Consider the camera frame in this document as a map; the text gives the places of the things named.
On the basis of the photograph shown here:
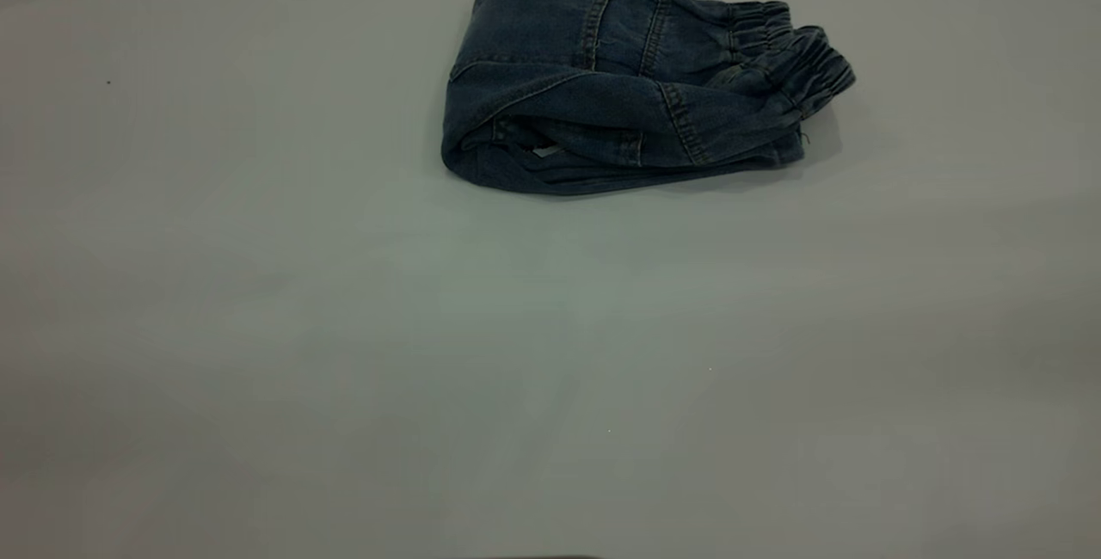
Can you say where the blue denim kids pants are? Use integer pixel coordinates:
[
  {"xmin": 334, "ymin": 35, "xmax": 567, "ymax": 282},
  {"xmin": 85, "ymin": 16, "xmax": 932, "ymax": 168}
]
[{"xmin": 440, "ymin": 0, "xmax": 857, "ymax": 196}]

